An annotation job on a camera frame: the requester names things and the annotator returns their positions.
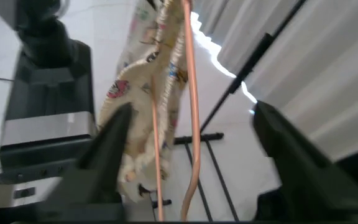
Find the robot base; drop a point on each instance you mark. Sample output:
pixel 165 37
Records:
pixel 48 127

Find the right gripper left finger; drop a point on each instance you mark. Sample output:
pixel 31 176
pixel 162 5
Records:
pixel 98 174

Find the pink clothes hanger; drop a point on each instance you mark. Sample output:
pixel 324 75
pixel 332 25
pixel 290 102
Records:
pixel 194 109

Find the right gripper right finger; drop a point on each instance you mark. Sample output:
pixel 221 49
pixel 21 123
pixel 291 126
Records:
pixel 309 174

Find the black clothes rack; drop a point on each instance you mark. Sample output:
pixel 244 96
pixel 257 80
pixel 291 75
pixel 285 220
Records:
pixel 250 62

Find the white curtain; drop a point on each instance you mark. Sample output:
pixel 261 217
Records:
pixel 322 77

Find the cream printed garment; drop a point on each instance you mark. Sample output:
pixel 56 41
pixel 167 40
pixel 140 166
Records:
pixel 141 93

